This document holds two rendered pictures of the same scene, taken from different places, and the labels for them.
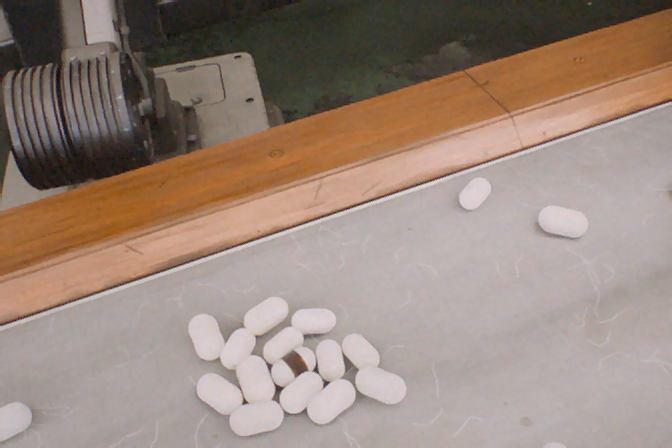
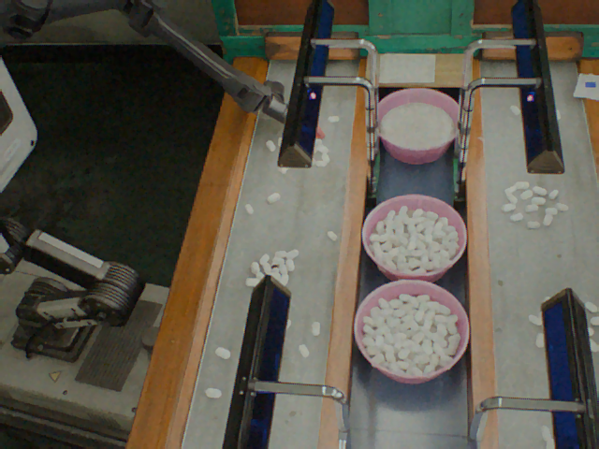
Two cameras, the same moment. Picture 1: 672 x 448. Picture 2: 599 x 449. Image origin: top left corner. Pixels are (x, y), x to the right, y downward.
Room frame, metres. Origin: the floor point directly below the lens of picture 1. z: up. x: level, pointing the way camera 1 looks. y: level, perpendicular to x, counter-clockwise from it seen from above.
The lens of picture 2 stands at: (-0.33, 0.96, 2.24)
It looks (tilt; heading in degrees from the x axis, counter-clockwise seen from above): 51 degrees down; 301
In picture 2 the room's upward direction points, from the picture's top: 8 degrees counter-clockwise
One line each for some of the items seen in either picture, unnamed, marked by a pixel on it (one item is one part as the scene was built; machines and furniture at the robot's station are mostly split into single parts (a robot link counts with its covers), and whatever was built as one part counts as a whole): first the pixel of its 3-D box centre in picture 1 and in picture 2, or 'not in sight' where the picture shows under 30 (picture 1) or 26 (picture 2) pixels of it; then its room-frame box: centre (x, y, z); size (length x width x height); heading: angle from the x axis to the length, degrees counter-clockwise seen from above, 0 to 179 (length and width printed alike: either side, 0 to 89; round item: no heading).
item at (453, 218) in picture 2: not in sight; (413, 244); (0.02, -0.18, 0.72); 0.27 x 0.27 x 0.10
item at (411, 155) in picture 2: not in sight; (416, 129); (0.15, -0.60, 0.72); 0.27 x 0.27 x 0.10
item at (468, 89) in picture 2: not in sight; (494, 126); (-0.09, -0.49, 0.90); 0.20 x 0.19 x 0.45; 108
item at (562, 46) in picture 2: not in sight; (532, 46); (-0.09, -0.96, 0.83); 0.30 x 0.06 x 0.07; 18
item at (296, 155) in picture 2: not in sight; (308, 70); (0.37, -0.35, 1.08); 0.62 x 0.08 x 0.07; 108
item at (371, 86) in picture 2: not in sight; (343, 124); (0.29, -0.37, 0.90); 0.20 x 0.19 x 0.45; 108
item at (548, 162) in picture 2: not in sight; (535, 72); (-0.17, -0.52, 1.08); 0.62 x 0.08 x 0.07; 108
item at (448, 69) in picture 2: not in sight; (418, 70); (0.22, -0.80, 0.77); 0.33 x 0.15 x 0.01; 18
